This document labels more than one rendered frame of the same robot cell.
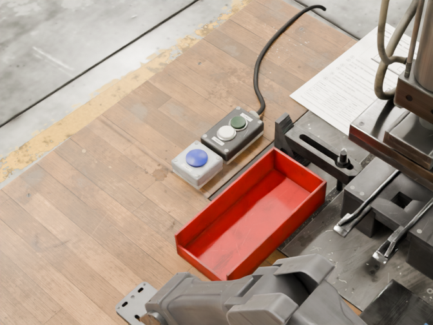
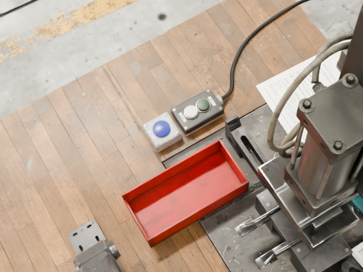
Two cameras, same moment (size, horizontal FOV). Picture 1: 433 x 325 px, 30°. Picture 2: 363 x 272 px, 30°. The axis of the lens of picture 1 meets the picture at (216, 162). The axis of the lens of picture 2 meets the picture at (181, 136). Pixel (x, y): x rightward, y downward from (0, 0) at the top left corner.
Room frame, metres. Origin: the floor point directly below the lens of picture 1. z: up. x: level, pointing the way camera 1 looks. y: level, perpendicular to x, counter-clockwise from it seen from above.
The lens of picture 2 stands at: (0.35, -0.24, 2.33)
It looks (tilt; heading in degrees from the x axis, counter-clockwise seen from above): 66 degrees down; 22
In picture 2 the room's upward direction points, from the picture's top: 9 degrees counter-clockwise
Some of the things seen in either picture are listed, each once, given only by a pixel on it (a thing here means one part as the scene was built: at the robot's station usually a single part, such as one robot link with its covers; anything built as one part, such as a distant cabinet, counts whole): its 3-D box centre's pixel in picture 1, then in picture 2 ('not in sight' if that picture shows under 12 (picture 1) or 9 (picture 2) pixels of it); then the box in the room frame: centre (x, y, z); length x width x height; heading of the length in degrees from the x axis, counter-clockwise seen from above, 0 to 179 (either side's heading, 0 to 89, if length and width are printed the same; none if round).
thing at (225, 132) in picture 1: (226, 135); (191, 113); (0.98, -0.02, 0.93); 0.03 x 0.03 x 0.02
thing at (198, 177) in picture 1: (198, 168); (162, 134); (0.93, 0.03, 0.90); 0.07 x 0.07 x 0.06; 44
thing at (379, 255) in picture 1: (392, 246); (273, 255); (0.68, -0.27, 0.98); 0.07 x 0.02 x 0.01; 134
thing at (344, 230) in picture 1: (352, 218); (253, 223); (0.74, -0.21, 0.98); 0.07 x 0.02 x 0.01; 134
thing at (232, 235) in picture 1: (252, 217); (185, 192); (0.79, -0.05, 0.93); 0.25 x 0.12 x 0.06; 134
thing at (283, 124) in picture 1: (293, 142); (238, 136); (0.94, -0.14, 0.95); 0.06 x 0.03 x 0.09; 44
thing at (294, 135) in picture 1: (323, 159); (255, 159); (0.89, -0.19, 0.95); 0.15 x 0.03 x 0.10; 44
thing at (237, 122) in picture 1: (238, 124); (203, 106); (1.00, -0.05, 0.93); 0.03 x 0.03 x 0.02
